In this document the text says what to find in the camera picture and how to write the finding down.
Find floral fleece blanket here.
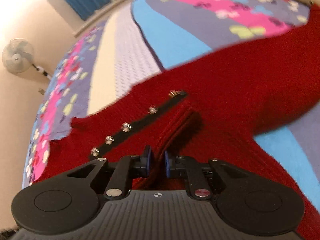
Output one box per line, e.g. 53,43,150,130
22,0,320,220

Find white standing fan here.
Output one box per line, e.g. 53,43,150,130
2,38,53,81

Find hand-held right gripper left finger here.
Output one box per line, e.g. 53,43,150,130
67,145,154,201

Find red knit sweater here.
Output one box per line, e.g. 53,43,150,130
32,2,320,240

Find white quilted bed sheet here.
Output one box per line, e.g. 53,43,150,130
87,10,164,117

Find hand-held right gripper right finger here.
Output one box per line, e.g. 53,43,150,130
164,151,251,201

